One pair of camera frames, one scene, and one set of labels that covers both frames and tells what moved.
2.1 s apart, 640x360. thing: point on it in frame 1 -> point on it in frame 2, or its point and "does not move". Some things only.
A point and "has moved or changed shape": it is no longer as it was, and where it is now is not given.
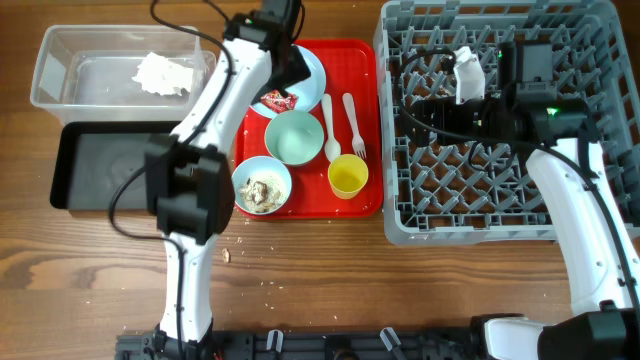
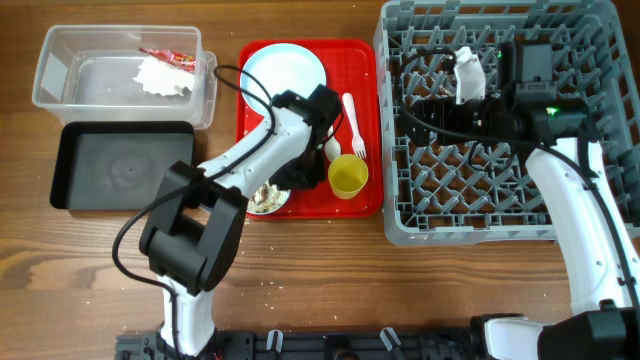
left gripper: x=297 y=73 -> x=310 y=181
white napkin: x=159 y=75 does not move
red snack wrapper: x=276 y=102 has moved or changed shape
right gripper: x=432 y=110 does not move
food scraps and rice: x=264 y=195 does not move
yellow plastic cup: x=347 y=174 does not move
